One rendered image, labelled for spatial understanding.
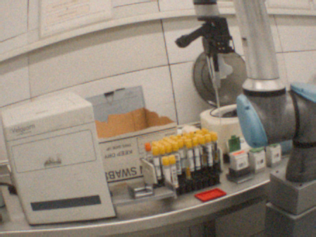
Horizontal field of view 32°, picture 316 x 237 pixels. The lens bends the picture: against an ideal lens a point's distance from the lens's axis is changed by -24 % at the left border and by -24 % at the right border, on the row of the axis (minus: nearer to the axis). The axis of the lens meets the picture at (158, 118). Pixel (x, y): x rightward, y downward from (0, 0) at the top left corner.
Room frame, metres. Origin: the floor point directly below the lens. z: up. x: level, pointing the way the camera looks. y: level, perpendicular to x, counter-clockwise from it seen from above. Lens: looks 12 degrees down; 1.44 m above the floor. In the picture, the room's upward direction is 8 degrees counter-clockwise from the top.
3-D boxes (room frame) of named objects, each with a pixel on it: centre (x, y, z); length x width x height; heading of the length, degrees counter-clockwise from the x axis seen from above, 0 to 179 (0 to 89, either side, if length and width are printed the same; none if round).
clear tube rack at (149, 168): (1.84, -0.05, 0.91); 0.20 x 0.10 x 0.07; 107
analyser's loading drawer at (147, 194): (1.60, 0.09, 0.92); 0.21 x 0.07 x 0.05; 107
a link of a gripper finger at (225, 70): (1.79, -0.19, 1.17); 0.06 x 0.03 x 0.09; 99
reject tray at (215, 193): (1.62, -0.11, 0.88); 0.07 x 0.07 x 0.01; 17
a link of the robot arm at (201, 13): (1.81, -0.19, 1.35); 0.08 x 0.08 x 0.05
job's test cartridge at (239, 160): (1.72, -0.20, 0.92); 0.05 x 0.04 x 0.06; 18
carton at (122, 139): (2.00, 0.11, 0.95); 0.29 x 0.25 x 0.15; 17
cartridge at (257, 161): (1.75, -0.27, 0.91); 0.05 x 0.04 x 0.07; 17
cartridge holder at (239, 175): (1.72, -0.20, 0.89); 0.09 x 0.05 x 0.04; 18
